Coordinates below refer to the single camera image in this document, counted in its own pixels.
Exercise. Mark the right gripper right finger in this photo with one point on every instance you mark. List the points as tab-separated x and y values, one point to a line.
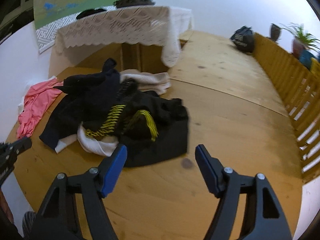
263	214

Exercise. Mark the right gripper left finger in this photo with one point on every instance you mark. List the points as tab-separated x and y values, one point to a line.
58	218

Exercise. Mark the black yellow-striped shorts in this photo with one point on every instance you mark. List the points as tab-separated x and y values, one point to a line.
152	128

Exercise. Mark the grey shoe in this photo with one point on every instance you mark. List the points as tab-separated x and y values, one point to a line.
27	223

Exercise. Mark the pink garment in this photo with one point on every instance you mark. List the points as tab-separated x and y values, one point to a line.
36	102

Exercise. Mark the navy dark garment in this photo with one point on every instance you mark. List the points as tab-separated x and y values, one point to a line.
88	100

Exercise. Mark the wooden low table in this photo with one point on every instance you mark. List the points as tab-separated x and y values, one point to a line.
90	59

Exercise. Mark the wooden slat fence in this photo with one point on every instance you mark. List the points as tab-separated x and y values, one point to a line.
298	90

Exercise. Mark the black cloth on table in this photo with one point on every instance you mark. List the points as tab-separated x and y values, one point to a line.
89	12

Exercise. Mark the white knit sweater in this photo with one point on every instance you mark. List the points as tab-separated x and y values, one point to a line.
104	147

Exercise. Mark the teal pot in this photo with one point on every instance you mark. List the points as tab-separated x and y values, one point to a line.
305	58

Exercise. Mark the black plastic bag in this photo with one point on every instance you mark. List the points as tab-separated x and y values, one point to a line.
243	39

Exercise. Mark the potted green plant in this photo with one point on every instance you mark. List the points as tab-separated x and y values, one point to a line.
302	39

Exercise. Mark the dark ceramic vase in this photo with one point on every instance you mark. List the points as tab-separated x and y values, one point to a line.
275	32

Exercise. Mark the black teapot tray set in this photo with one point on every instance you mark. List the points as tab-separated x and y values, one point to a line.
131	3

